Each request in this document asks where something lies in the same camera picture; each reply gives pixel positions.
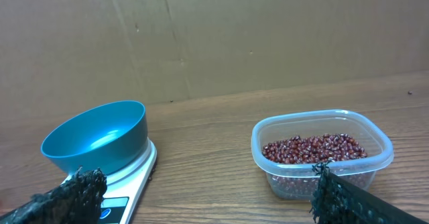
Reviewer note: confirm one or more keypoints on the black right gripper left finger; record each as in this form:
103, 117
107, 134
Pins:
76, 201

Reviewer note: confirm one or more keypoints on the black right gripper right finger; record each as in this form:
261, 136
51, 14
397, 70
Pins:
336, 200

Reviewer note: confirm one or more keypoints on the white digital kitchen scale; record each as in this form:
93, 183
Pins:
128, 170

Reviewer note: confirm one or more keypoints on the blue plastic bowl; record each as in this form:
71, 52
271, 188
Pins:
108, 137

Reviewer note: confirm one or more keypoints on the red adzuki beans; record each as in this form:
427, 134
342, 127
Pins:
314, 149

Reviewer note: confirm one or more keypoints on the clear plastic food container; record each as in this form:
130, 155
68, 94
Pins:
298, 181

